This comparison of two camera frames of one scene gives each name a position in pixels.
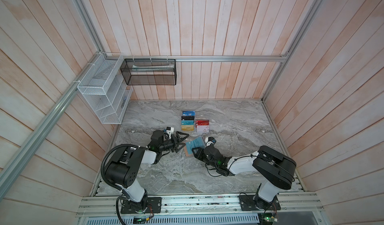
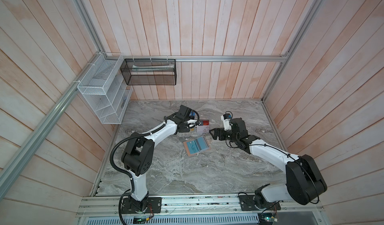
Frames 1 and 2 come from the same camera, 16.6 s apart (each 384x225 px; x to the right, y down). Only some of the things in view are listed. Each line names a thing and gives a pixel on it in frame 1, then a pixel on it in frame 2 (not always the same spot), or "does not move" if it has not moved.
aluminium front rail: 290,204 does not move
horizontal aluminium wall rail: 194,57 does not move
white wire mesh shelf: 105,89 does not move
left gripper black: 179,140 to 184,130
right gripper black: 199,152 to 221,130
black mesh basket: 149,71 does not move
